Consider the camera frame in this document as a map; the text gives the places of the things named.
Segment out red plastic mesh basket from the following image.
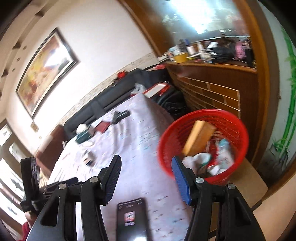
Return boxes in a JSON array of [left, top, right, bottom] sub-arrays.
[[157, 109, 249, 185]]

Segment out red ribbon decoration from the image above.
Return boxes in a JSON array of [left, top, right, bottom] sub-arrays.
[[117, 71, 127, 79]]

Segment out left hand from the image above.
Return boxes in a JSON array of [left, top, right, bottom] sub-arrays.
[[25, 211, 38, 228]]

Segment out orange medicine box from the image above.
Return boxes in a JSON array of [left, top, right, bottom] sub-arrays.
[[182, 120, 216, 157]]

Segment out framed landscape painting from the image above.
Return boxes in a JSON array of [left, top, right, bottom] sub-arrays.
[[16, 28, 79, 118]]

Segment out brown armchair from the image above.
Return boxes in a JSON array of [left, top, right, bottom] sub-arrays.
[[35, 125, 66, 178]]

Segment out red wallet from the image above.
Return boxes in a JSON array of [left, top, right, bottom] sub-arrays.
[[95, 120, 111, 133]]

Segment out green tissue box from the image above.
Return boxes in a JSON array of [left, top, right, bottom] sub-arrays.
[[76, 123, 95, 144]]

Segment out bamboo painted glass panel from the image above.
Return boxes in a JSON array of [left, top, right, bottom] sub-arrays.
[[257, 1, 295, 187]]

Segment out floral purple tablecloth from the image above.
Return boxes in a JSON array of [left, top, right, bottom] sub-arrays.
[[48, 94, 191, 240]]

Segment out wooden partition cabinet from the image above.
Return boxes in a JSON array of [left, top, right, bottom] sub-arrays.
[[117, 0, 271, 167]]

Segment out white cloth green trim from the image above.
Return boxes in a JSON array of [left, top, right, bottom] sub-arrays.
[[182, 153, 212, 175]]

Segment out black leather sofa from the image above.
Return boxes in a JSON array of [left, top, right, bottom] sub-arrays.
[[63, 68, 170, 141]]

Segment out black smartphone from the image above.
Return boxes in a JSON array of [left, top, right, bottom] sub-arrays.
[[116, 197, 152, 241]]

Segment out blue white small carton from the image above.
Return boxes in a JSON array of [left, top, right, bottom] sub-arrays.
[[216, 138, 234, 170]]

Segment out black toy pistol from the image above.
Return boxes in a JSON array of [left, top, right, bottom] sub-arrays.
[[112, 110, 130, 125]]

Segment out white spray bottle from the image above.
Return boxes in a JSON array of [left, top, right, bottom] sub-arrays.
[[82, 151, 96, 166]]

